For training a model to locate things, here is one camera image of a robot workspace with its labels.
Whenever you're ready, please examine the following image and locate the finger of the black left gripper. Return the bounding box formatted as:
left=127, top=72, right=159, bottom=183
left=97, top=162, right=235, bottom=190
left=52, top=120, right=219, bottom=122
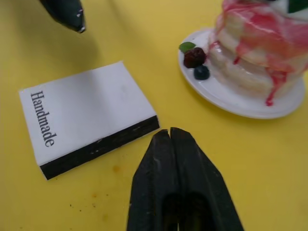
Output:
left=39, top=0, right=86, bottom=34

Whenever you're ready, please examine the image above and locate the dark red raspberry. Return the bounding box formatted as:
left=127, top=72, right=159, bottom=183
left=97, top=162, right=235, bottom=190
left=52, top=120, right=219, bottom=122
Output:
left=183, top=47, right=207, bottom=69

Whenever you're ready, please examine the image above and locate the white round plate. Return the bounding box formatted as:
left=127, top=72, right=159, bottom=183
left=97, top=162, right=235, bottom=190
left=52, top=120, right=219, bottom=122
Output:
left=178, top=28, right=306, bottom=119

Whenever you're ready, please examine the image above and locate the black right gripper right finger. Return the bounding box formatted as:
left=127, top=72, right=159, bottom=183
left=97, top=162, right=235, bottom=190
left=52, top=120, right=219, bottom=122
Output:
left=169, top=127, right=244, bottom=231

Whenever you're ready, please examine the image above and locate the small green leaf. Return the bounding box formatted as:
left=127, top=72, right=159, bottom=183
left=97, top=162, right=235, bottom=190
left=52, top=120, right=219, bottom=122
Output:
left=179, top=42, right=197, bottom=53

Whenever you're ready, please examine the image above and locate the white Handmade matchbox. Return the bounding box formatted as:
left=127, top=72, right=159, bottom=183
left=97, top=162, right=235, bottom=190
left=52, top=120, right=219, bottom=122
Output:
left=19, top=61, right=161, bottom=180

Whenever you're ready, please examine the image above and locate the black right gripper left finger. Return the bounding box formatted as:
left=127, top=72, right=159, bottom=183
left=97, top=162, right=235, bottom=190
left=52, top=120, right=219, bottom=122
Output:
left=126, top=129, right=180, bottom=231

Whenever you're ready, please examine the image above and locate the dark blueberry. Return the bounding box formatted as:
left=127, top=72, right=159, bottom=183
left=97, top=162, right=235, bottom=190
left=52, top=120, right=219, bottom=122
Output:
left=193, top=65, right=210, bottom=81

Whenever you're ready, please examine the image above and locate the layered cake with pink icing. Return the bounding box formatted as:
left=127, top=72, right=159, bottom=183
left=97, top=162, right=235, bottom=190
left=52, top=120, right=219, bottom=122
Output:
left=208, top=0, right=308, bottom=106

